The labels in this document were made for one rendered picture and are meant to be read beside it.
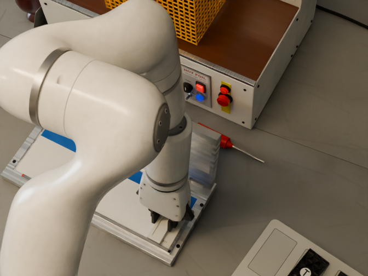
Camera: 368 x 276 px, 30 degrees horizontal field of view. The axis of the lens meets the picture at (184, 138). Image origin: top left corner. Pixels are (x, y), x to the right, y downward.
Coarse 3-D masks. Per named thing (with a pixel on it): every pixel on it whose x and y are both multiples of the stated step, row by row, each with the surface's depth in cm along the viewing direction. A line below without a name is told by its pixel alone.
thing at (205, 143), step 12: (192, 132) 136; (204, 132) 135; (216, 132) 135; (192, 144) 141; (204, 144) 139; (216, 144) 135; (192, 156) 144; (204, 156) 142; (216, 156) 139; (192, 168) 146; (204, 168) 145; (216, 168) 144; (204, 180) 147
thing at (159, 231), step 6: (162, 216) 146; (156, 222) 146; (162, 222) 146; (156, 228) 145; (162, 228) 145; (150, 234) 145; (156, 234) 145; (162, 234) 145; (156, 240) 144; (162, 240) 145
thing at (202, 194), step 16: (32, 144) 158; (16, 160) 156; (16, 176) 154; (192, 192) 150; (208, 192) 150; (96, 224) 148; (192, 224) 147; (128, 240) 145; (160, 256) 143; (176, 256) 145
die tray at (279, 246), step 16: (272, 224) 147; (272, 240) 145; (288, 240) 145; (304, 240) 145; (256, 256) 144; (272, 256) 144; (288, 256) 143; (240, 272) 142; (256, 272) 142; (272, 272) 142; (288, 272) 142; (336, 272) 141; (352, 272) 141
